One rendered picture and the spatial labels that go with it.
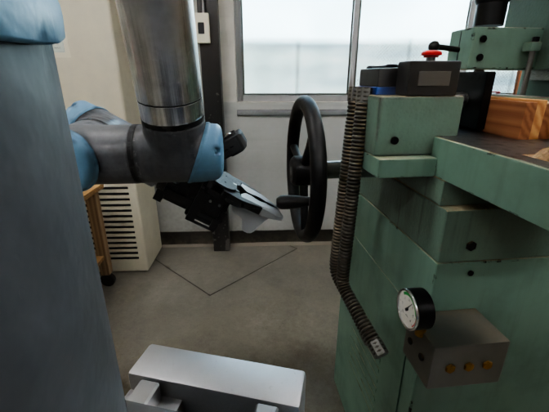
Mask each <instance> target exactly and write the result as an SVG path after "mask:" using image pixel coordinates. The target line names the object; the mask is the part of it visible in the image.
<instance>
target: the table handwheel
mask: <svg viewBox="0 0 549 412"><path fill-rule="evenodd" d="M303 116H304V117H305V121H306V129H307V135H308V138H307V142H306V148H305V150H304V153H303V155H301V154H300V151H299V140H300V132H301V123H302V119H303ZM340 167H341V160H340V161H327V150H326V141H325V135H324V126H323V122H322V118H321V115H320V112H319V108H318V106H317V104H316V103H315V101H314V99H313V98H311V97H310V96H307V95H303V96H299V97H298V98H297V99H296V101H295V102H294V104H293V107H292V111H291V114H290V119H289V125H288V141H287V182H288V195H300V196H308V186H310V202H309V211H308V206H306V207H302V208H292V209H290V213H291V218H292V224H293V227H294V230H295V232H296V234H297V237H298V238H299V240H301V241H302V242H305V243H309V242H312V241H313V240H315V239H316V237H317V236H318V234H319V232H320V230H321V226H322V224H323V220H324V212H325V206H326V199H327V184H328V179H333V178H339V175H340V171H341V169H340ZM361 171H362V173H360V174H361V175H362V176H361V177H375V176H374V175H373V174H371V173H370V172H368V171H366V170H365V169H363V168H362V169H361Z"/></svg>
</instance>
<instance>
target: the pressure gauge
mask: <svg viewBox="0 0 549 412"><path fill-rule="evenodd" d="M411 304H412V305H411ZM410 305H411V306H410ZM409 306H410V307H409ZM406 307H409V308H408V311H406V310H405V308H406ZM397 311H398V314H399V318H400V321H401V323H402V325H403V326H404V327H405V328H406V330H408V331H414V330H415V332H414V333H415V335H416V336H418V337H419V338H422V337H423V334H424V333H425V332H426V330H427V329H431V328H432V326H433V325H434V323H435V305H434V303H433V300H432V298H431V296H430V294H429V293H428V292H427V291H426V290H425V289H424V288H421V287H419V288H402V289H401V290H400V291H399V292H398V295H397Z"/></svg>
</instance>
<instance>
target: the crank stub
mask: <svg viewBox="0 0 549 412"><path fill-rule="evenodd" d="M309 202H310V197H309V196H300V195H280V196H279V197H278V198H276V207H277V208H279V209H292V208H302V207H306V206H309Z"/></svg>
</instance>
